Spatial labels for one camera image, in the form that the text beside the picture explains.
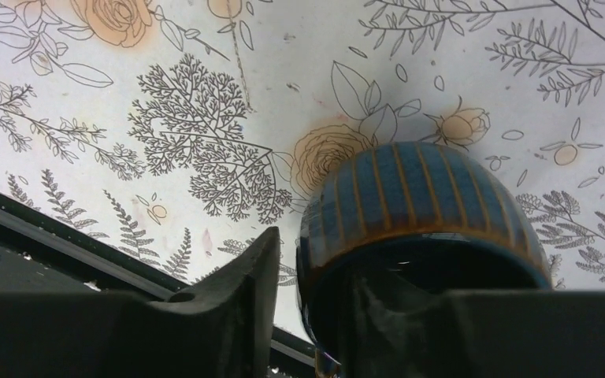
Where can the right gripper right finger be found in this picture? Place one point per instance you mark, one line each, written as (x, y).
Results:
(479, 334)

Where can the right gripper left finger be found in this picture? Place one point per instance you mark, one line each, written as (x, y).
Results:
(54, 326)

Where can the dark blue ribbed mug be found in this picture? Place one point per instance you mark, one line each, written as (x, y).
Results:
(426, 212)

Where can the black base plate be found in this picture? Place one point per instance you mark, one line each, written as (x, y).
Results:
(55, 247)

